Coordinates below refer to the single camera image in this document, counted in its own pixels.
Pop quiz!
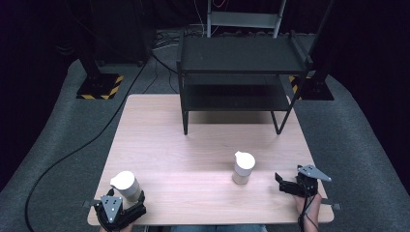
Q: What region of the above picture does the clear jar with white lid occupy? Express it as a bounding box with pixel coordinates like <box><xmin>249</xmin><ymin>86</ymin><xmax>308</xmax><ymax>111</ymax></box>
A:
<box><xmin>109</xmin><ymin>170</ymin><xmax>143</xmax><ymax>204</ymax></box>
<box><xmin>231</xmin><ymin>150</ymin><xmax>256</xmax><ymax>186</ymax></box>

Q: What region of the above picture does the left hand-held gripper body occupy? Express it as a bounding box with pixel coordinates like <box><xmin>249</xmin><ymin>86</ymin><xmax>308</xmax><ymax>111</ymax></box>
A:
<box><xmin>93</xmin><ymin>193</ymin><xmax>148</xmax><ymax>232</ymax></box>

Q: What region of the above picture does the grey metal frame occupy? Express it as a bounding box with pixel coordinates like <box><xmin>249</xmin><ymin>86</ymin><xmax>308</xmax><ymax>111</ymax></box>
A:
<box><xmin>206</xmin><ymin>0</ymin><xmax>287</xmax><ymax>39</ymax></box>

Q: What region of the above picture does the black metal shelf rack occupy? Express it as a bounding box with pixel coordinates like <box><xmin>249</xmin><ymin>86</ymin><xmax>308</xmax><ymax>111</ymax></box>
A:
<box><xmin>176</xmin><ymin>30</ymin><xmax>314</xmax><ymax>136</ymax></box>

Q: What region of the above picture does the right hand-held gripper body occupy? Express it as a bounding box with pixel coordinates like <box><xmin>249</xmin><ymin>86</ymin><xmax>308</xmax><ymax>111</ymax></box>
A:
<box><xmin>289</xmin><ymin>164</ymin><xmax>333</xmax><ymax>198</ymax></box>

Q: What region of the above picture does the long black floor cable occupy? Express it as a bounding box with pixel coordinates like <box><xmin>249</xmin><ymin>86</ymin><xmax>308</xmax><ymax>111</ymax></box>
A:
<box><xmin>24</xmin><ymin>52</ymin><xmax>153</xmax><ymax>232</ymax></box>

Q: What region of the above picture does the grey tape strip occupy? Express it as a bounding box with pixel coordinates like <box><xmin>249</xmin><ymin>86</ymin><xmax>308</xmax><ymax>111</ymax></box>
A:
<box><xmin>320</xmin><ymin>197</ymin><xmax>342</xmax><ymax>211</ymax></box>
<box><xmin>82</xmin><ymin>199</ymin><xmax>102</xmax><ymax>209</ymax></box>

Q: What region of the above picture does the person's left hand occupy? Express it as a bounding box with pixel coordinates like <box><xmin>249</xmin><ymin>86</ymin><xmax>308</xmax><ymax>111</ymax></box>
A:
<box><xmin>98</xmin><ymin>223</ymin><xmax>133</xmax><ymax>232</ymax></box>

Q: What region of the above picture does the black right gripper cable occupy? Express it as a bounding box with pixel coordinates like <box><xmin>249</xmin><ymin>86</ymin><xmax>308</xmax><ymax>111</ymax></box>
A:
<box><xmin>297</xmin><ymin>175</ymin><xmax>321</xmax><ymax>232</ymax></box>

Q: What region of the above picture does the person's right hand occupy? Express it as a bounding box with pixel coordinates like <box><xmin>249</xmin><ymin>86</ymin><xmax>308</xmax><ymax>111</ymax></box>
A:
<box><xmin>292</xmin><ymin>192</ymin><xmax>323</xmax><ymax>232</ymax></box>

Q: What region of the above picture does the bundle of floor cables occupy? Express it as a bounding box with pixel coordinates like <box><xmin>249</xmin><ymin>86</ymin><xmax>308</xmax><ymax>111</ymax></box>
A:
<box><xmin>151</xmin><ymin>28</ymin><xmax>183</xmax><ymax>52</ymax></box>

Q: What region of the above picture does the striped black stand base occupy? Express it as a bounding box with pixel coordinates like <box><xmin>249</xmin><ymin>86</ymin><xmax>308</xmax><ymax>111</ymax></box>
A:
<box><xmin>75</xmin><ymin>72</ymin><xmax>125</xmax><ymax>101</ymax></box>
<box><xmin>287</xmin><ymin>74</ymin><xmax>336</xmax><ymax>102</ymax></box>

